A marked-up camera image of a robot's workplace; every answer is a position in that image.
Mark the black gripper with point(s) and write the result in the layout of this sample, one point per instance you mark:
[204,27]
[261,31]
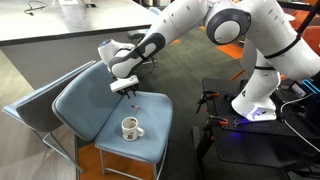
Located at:
[125,89]

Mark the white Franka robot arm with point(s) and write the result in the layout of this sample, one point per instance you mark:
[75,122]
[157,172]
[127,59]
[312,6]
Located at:
[186,16]

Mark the white printed mug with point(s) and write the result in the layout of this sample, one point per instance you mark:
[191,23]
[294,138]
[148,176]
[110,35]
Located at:
[130,129]

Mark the blue padded chair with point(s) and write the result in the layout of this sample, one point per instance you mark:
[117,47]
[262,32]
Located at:
[146,133]
[36,106]

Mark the orange chair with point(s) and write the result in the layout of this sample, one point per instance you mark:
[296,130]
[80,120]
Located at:
[313,38]
[300,16]

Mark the orange black clamp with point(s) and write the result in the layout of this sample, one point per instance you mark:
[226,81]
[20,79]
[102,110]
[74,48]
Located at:
[216,121]
[205,97]

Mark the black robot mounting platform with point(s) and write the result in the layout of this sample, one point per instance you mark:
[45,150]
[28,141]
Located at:
[266,140]

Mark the black control box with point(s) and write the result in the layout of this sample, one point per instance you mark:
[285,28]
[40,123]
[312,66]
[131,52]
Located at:
[300,89]

